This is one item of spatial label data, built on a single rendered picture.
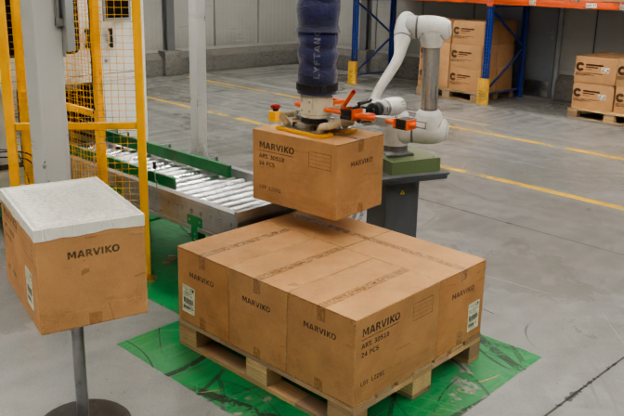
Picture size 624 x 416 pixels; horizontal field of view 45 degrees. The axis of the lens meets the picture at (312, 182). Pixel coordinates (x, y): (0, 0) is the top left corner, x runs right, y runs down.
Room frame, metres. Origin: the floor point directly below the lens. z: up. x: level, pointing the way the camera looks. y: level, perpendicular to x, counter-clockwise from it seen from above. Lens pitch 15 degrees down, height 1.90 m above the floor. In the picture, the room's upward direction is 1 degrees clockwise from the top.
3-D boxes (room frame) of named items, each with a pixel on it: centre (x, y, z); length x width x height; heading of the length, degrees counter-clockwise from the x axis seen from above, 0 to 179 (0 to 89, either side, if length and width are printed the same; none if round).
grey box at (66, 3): (4.11, 1.35, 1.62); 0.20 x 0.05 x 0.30; 47
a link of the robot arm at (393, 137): (4.56, -0.51, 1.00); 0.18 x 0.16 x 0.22; 76
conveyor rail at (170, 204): (4.83, 1.25, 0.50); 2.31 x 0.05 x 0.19; 47
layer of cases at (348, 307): (3.59, -0.10, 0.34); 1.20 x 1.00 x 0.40; 47
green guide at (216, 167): (5.50, 1.10, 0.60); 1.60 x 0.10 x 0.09; 47
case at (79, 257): (2.84, 0.95, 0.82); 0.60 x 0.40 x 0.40; 32
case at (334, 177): (4.06, -0.03, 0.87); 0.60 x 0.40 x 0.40; 50
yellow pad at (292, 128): (3.99, 0.05, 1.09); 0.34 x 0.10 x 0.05; 46
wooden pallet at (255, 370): (3.59, -0.10, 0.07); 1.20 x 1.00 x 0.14; 47
